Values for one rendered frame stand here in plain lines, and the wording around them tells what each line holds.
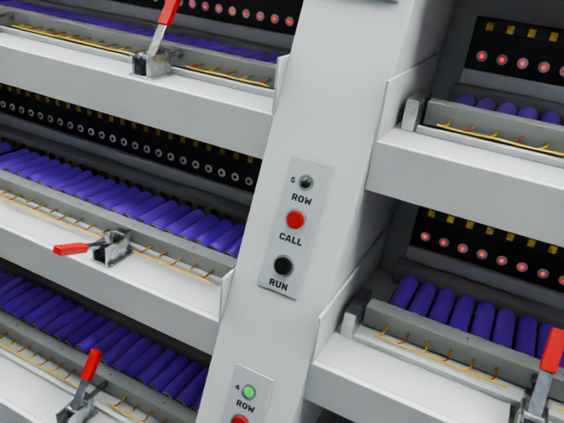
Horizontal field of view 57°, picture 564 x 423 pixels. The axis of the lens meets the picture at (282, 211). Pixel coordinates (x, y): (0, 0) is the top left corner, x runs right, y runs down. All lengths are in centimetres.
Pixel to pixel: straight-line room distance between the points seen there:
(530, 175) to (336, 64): 18
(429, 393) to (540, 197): 19
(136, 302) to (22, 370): 24
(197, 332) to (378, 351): 18
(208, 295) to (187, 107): 19
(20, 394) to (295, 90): 49
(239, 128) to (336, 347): 22
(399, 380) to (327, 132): 23
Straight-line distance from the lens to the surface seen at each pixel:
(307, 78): 47
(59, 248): 54
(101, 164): 78
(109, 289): 59
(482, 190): 44
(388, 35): 46
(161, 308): 55
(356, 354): 50
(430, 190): 44
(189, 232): 61
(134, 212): 65
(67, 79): 63
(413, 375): 50
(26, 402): 73
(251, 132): 49
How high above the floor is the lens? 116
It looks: 9 degrees down
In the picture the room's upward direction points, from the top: 15 degrees clockwise
